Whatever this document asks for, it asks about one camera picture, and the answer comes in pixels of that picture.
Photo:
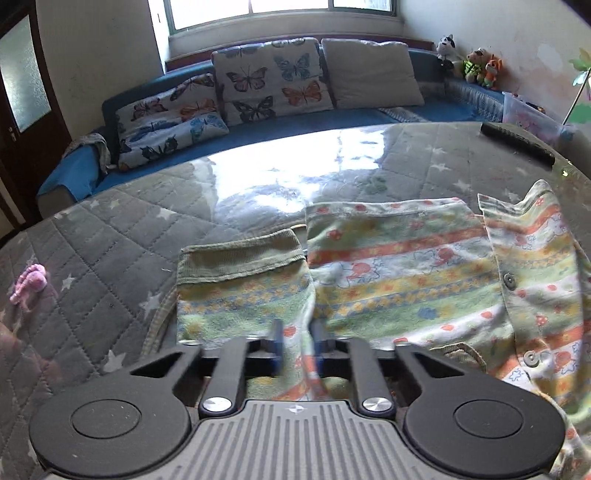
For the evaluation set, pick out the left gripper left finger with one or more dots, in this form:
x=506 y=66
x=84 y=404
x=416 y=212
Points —
x=238 y=360

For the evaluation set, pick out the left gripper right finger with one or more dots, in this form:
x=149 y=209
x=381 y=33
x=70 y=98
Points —
x=355 y=361

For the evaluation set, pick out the colourful patterned child shirt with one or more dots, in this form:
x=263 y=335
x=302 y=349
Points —
x=504 y=289

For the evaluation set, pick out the grey quilted star tablecloth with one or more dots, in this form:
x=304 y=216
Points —
x=113 y=257

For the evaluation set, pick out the grey cloth on sofa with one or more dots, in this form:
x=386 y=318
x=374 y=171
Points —
x=98 y=142

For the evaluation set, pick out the blue sofa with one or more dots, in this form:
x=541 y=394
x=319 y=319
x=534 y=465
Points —
x=447 y=99

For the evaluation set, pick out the left butterfly print cushion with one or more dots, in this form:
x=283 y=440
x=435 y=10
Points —
x=162 y=124

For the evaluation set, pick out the black remote control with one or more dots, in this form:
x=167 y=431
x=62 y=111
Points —
x=519 y=143

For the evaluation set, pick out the plain beige cushion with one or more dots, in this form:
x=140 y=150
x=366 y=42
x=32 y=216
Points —
x=368 y=74

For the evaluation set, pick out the upright butterfly print cushion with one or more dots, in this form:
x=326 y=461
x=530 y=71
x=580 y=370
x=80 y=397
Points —
x=262 y=81

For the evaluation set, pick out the clear plastic storage box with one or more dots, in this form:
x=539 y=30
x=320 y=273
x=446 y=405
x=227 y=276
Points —
x=518 y=112

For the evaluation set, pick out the dark wooden door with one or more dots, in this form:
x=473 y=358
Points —
x=33 y=131

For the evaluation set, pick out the brown bear plush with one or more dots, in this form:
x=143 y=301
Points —
x=474 y=66

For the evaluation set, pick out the orange fox plush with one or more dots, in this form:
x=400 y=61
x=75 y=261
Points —
x=492 y=71

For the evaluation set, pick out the colourful paper pinwheel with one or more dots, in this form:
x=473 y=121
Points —
x=579 y=110

